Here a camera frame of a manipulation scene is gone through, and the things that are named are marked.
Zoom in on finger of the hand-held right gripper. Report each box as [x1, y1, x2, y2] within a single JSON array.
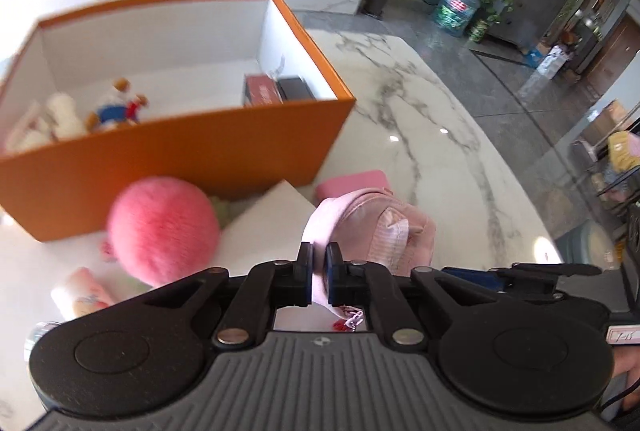
[[509, 262, 603, 287], [442, 266, 561, 301]]

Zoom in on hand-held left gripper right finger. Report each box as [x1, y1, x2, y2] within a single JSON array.
[[325, 242, 503, 347]]

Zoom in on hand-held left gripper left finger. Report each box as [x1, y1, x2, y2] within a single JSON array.
[[147, 241, 314, 347]]

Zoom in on pink fabric pouch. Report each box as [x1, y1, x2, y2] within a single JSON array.
[[303, 191, 437, 332]]

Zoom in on white box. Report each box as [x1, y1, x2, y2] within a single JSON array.
[[225, 180, 321, 262]]

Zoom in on pink card case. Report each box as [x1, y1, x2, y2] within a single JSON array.
[[314, 170, 392, 202]]

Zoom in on pink fluffy peach pompom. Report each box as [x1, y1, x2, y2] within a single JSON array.
[[98, 176, 251, 288]]

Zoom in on orange cardboard box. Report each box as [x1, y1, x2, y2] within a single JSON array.
[[0, 0, 357, 243]]

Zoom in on black square gift box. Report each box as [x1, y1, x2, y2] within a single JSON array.
[[276, 76, 316, 102]]

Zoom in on pink printed packet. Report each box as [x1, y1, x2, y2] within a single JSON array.
[[50, 267, 118, 319]]

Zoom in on brown bear plush blue cap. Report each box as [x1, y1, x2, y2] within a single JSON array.
[[85, 78, 150, 132]]

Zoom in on round clear disc case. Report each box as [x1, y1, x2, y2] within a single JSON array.
[[22, 321, 61, 357]]

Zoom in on white crochet bunny plush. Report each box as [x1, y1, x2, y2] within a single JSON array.
[[5, 92, 88, 152]]

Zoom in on person's right hand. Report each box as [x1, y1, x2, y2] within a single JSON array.
[[613, 345, 640, 412]]

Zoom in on metal rack with cloths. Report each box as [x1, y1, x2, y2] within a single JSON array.
[[575, 101, 640, 212]]

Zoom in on cardboard boxes on floor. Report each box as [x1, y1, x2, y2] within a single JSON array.
[[522, 41, 576, 79]]

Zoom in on green drink can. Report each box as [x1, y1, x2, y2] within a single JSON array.
[[467, 18, 491, 43]]

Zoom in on grey metal cabinet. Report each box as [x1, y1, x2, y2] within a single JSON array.
[[487, 0, 571, 47]]

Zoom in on large water jug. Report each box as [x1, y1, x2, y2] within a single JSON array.
[[432, 0, 483, 37]]

